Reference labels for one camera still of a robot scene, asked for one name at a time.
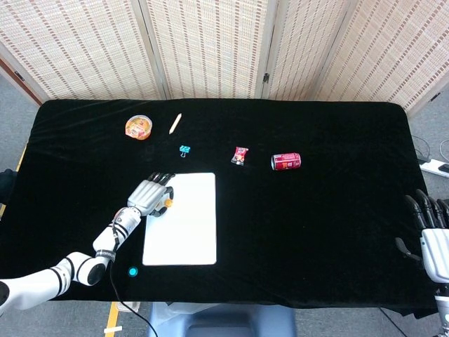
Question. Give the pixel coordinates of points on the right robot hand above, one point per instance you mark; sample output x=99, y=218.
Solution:
x=436, y=252

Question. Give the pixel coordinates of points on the red snack packet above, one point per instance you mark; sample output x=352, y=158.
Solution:
x=240, y=156

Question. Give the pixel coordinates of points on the white tape strip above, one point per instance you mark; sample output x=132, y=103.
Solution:
x=113, y=329

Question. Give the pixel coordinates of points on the yellow floor tape line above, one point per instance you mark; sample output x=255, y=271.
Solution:
x=112, y=321

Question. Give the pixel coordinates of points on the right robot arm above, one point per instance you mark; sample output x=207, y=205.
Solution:
x=443, y=309

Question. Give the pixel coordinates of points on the black bulky object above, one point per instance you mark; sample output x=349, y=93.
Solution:
x=5, y=182

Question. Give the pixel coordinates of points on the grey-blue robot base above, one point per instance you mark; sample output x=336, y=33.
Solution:
x=221, y=321

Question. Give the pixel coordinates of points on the orange jelly cup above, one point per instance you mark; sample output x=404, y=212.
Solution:
x=139, y=128

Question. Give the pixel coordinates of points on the cyan disc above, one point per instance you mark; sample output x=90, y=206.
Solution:
x=132, y=271

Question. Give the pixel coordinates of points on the small white box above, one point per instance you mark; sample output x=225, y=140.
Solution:
x=128, y=306

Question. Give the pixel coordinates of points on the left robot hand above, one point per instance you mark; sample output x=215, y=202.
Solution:
x=147, y=194

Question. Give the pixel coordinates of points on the bamboo screen panel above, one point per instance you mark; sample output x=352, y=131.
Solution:
x=301, y=49
x=77, y=49
x=207, y=45
x=396, y=52

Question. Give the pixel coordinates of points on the white power strip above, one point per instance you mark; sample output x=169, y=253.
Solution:
x=435, y=166

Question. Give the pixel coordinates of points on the black screen hinge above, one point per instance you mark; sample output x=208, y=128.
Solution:
x=265, y=78
x=19, y=75

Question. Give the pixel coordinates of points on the black velvet tablecloth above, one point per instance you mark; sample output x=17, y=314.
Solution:
x=298, y=228

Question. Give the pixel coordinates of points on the red soda can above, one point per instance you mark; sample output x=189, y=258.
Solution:
x=287, y=161

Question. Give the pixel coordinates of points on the teal binder clip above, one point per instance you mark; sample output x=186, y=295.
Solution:
x=184, y=150

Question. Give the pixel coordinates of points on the wooden pencil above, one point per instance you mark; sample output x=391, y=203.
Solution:
x=175, y=123

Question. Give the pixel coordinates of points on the white magnetic board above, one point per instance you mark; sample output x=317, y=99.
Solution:
x=189, y=228

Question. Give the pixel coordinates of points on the yellow disc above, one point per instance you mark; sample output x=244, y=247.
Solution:
x=168, y=203

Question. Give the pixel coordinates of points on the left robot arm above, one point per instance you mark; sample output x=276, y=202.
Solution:
x=105, y=240

